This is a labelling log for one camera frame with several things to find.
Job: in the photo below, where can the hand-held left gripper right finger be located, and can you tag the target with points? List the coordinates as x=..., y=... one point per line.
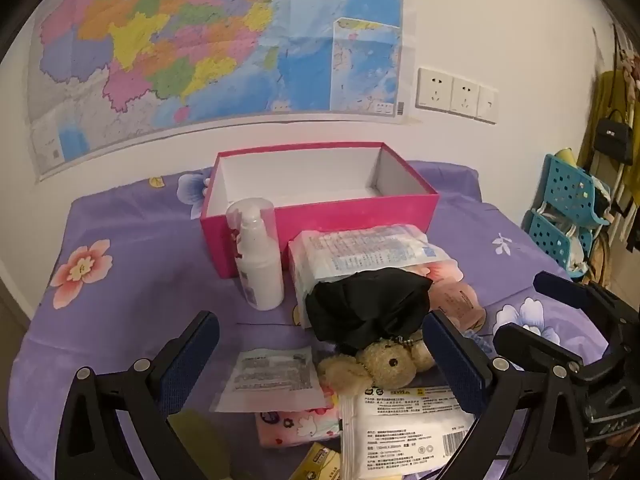
x=455, y=365

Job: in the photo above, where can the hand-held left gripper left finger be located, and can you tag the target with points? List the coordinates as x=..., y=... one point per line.
x=192, y=360

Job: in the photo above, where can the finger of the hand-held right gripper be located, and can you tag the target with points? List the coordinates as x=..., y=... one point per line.
x=560, y=287
x=530, y=342

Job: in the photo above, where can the blue knitted scrunchie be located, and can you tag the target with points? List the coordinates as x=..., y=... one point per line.
x=477, y=344

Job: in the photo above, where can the pink packet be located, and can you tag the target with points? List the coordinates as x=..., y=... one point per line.
x=457, y=305

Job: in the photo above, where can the black cloth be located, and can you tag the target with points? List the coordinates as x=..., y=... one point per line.
x=365, y=310

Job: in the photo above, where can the pastel facial tissue pack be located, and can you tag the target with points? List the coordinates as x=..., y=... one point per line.
x=360, y=255

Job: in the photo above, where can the yellow tissue pack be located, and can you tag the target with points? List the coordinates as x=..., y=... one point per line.
x=317, y=465

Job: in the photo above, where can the pink cardboard box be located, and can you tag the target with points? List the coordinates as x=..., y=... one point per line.
x=320, y=220

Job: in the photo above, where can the blue plastic basket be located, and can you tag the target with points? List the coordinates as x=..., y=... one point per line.
x=550, y=240
x=570, y=190

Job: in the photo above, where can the clear packet with label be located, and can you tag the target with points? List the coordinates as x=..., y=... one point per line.
x=272, y=375

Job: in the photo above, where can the white cotton pad bag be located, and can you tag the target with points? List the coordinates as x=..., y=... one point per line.
x=400, y=435

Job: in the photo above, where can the purple floral blanket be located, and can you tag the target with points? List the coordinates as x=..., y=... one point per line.
x=140, y=270

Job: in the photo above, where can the white lotion pump bottle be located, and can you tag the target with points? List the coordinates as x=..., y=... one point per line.
x=262, y=270

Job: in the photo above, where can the pink floral tissue pack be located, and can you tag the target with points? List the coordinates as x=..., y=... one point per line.
x=300, y=425

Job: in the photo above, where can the black handbag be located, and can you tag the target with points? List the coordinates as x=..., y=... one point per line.
x=612, y=137

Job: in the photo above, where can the mustard yellow garment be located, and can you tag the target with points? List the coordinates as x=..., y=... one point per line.
x=605, y=95

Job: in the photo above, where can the white wall switch plate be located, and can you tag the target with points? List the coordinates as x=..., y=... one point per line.
x=488, y=105

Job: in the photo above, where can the white wall socket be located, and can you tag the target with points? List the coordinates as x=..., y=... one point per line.
x=434, y=88
x=465, y=96

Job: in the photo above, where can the colourful wall map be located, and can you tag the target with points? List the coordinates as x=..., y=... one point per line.
x=210, y=40

